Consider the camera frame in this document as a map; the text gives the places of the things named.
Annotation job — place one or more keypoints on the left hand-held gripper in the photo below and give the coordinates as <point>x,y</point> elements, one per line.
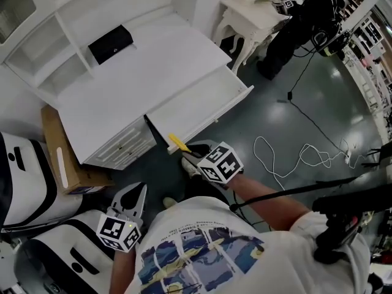
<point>118,231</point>

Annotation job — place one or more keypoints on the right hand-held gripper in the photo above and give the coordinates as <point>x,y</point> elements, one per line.
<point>222,164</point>

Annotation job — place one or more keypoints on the white wooden drawer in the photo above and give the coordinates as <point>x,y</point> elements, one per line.
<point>196,103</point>

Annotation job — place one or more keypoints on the person's right forearm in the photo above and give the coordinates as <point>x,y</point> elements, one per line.
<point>263,198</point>

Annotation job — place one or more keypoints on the person's left forearm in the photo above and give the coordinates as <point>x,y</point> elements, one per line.
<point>121,271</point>

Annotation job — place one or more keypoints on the person's black trousers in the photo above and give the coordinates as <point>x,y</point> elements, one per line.
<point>205,191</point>

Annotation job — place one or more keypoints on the white plastic strip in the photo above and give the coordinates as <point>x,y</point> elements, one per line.
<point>62,167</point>

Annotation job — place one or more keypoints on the white and black machine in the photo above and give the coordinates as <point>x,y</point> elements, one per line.
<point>27,188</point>
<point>52,256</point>

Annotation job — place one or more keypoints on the white desk with hutch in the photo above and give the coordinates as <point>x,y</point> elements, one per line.
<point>122,81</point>

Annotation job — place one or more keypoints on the black rod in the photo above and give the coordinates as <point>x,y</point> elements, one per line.
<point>291,191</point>

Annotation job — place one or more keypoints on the brown cardboard box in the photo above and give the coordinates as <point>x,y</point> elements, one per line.
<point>50,127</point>

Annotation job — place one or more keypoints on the white printed t-shirt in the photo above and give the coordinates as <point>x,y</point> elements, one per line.
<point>245,256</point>

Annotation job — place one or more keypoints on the black rectangular box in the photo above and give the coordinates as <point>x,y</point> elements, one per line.
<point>108,44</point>

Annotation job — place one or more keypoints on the white carved side table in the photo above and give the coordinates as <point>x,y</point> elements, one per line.
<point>251,17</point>

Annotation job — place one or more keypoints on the white power strip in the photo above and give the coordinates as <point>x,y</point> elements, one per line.
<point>347,155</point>

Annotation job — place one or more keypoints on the black and yellow device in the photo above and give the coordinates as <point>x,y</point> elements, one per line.
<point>332,43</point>

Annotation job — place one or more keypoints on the black stand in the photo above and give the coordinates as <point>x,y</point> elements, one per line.
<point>378,156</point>

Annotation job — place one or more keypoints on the white storage shelves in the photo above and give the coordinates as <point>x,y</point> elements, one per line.
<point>372,57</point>

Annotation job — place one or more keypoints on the black worn camera rig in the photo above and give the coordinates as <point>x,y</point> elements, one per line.
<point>343,219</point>

